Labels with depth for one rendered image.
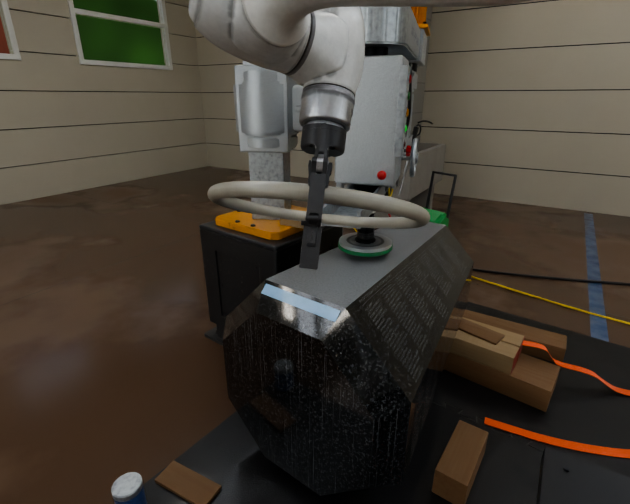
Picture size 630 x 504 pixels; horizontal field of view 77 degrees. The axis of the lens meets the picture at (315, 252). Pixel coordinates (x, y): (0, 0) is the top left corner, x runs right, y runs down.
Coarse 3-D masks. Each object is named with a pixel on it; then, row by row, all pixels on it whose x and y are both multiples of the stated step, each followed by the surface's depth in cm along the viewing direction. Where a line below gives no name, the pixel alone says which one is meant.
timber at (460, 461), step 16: (464, 432) 162; (480, 432) 162; (448, 448) 154; (464, 448) 154; (480, 448) 154; (448, 464) 148; (464, 464) 148; (448, 480) 144; (464, 480) 142; (448, 496) 146; (464, 496) 142
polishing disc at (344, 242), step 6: (348, 234) 166; (354, 234) 166; (378, 234) 166; (342, 240) 159; (348, 240) 159; (354, 240) 159; (378, 240) 159; (384, 240) 159; (390, 240) 159; (342, 246) 155; (348, 246) 152; (354, 246) 152; (360, 246) 152; (366, 246) 152; (372, 246) 152; (378, 246) 152; (384, 246) 152; (390, 246) 155; (366, 252) 150; (372, 252) 150
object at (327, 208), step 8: (352, 184) 147; (376, 192) 133; (384, 192) 153; (328, 208) 117; (336, 208) 127; (344, 208) 130; (352, 208) 130; (360, 216) 108; (368, 216) 121; (328, 224) 112
